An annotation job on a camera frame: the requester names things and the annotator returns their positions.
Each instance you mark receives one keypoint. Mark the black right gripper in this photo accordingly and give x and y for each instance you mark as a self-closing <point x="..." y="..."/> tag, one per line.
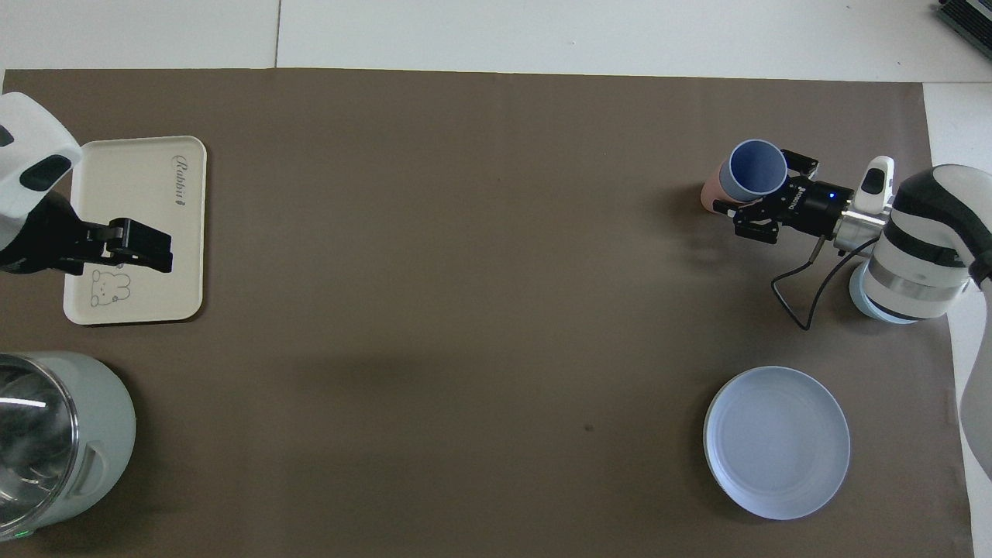
<point x="810" y="205"/>

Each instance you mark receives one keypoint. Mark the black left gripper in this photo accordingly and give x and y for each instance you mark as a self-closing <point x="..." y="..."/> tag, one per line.
<point x="46" y="240"/>

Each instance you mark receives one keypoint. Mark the blue ribbed cup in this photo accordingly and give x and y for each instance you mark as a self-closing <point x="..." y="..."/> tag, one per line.
<point x="756" y="170"/>

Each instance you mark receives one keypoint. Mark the pink cup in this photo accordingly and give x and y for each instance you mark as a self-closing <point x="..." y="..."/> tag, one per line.
<point x="709" y="194"/>

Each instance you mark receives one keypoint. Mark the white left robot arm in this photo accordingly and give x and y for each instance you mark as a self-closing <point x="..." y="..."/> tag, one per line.
<point x="23" y="132"/>

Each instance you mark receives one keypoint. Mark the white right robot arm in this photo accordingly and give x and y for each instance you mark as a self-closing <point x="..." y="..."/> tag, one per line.
<point x="922" y="263"/>

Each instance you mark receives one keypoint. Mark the cream rabbit print tray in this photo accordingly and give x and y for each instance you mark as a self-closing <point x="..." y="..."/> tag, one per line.
<point x="139" y="186"/>

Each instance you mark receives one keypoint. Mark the light blue cup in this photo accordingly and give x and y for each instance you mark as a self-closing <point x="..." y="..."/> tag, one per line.
<point x="860" y="298"/>

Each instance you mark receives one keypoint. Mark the pale green electric pot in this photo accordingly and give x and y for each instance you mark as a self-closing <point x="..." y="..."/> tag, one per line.
<point x="108" y="418"/>

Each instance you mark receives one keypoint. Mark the glass pot lid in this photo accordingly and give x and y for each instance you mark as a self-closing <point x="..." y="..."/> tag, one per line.
<point x="35" y="442"/>

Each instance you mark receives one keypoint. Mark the pale blue round plate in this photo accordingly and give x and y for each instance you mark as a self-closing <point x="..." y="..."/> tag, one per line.
<point x="776" y="442"/>

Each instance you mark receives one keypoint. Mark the dark ribbed device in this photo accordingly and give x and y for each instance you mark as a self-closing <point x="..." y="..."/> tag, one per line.
<point x="969" y="15"/>

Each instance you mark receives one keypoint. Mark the brown table mat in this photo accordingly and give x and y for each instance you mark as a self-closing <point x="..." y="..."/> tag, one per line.
<point x="465" y="271"/>

